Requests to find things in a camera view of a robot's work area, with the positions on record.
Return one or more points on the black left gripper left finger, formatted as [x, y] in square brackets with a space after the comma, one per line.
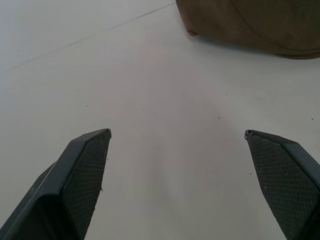
[75, 180]

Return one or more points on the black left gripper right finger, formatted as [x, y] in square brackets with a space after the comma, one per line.
[282, 180]

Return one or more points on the brown cloth garment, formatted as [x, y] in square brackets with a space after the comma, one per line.
[252, 25]

